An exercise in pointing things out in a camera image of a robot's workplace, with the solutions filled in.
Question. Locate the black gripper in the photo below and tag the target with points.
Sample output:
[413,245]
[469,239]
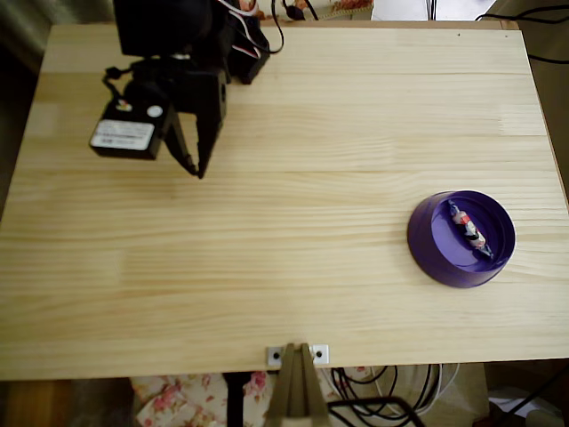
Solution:
[205,116]

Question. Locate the red white candy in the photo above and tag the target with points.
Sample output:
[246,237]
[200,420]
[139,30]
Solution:
[471,233]

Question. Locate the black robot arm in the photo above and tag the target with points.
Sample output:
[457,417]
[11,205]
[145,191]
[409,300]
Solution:
[160,26]

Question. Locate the purple round bowl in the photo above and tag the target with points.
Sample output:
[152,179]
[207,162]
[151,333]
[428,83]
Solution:
[444,249]

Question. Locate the pink floral fabric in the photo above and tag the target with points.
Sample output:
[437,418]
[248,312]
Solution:
[351,6]
[178,400]

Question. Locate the white paper sheet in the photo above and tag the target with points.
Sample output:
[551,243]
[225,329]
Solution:
[400,9]
[511,398]

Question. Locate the black vertical pole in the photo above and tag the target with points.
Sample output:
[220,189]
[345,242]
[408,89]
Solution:
[235,400]

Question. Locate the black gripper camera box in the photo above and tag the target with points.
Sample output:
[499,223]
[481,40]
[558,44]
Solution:
[124,133]

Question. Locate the silver metal bracket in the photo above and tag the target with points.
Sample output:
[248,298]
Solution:
[320,354]

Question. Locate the olive camera stand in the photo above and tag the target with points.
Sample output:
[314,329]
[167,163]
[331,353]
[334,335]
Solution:
[295,387]

